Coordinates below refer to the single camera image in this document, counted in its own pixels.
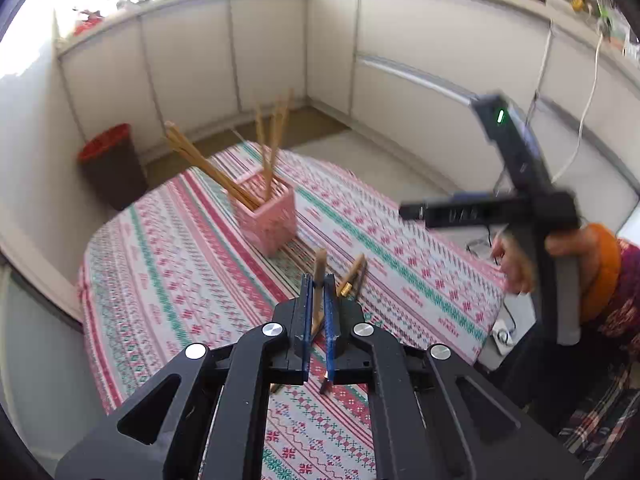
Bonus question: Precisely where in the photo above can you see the dark-tipped chopstick gold band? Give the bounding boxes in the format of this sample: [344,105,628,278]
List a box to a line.
[336,254,366,297]

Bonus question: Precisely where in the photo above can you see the bamboo chopstick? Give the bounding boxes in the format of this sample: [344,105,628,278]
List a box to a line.
[164,122,260,210]
[255,90,294,203]
[269,248,329,394]

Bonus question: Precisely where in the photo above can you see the person's right hand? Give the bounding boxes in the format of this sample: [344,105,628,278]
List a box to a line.
[489,226,586,295]

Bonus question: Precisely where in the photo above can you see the pink perforated utensil holder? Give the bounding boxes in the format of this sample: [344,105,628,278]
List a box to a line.
[229,170,297,257]

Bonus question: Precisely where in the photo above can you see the patterned pink tablecloth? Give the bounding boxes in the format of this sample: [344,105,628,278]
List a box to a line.
[56,152,503,479]

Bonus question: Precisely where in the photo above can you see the red-rimmed trash bin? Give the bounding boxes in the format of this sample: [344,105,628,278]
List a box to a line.
[77,124,149,211]

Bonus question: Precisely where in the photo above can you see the red basin on counter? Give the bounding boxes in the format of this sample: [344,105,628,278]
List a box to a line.
[73,11,104,37]

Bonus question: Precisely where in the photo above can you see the white power cable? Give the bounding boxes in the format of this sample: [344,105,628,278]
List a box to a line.
[549,29,606,181]

